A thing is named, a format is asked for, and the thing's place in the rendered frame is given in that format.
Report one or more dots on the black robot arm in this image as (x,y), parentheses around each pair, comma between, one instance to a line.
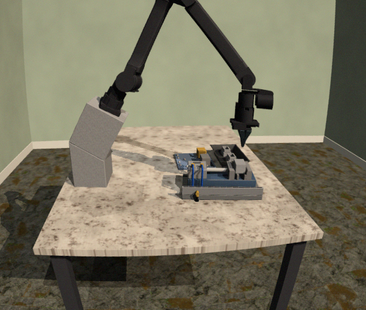
(130,80)

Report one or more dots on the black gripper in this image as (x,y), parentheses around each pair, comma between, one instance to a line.
(244,123)

